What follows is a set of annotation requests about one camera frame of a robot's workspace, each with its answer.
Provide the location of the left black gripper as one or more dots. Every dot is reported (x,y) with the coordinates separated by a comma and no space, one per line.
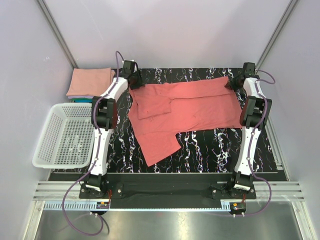
(139,83)

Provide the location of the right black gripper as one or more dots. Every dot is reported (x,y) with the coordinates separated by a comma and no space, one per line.
(230,84)

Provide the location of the red t shirt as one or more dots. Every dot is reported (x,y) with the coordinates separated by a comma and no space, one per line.
(160,111)

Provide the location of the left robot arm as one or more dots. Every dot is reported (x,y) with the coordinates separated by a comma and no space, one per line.
(104,119)

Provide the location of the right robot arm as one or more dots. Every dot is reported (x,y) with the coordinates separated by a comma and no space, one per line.
(253,119)

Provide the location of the folded pink t shirt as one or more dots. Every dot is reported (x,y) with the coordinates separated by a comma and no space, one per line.
(90,82)

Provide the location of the folded lilac t shirt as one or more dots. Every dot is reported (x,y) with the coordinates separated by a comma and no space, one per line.
(80,97)

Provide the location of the white plastic basket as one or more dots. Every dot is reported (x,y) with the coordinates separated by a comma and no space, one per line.
(67,138)

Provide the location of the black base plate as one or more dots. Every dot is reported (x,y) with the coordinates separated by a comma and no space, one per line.
(178,188)

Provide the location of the white slotted cable duct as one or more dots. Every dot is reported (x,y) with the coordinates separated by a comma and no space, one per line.
(94,205)

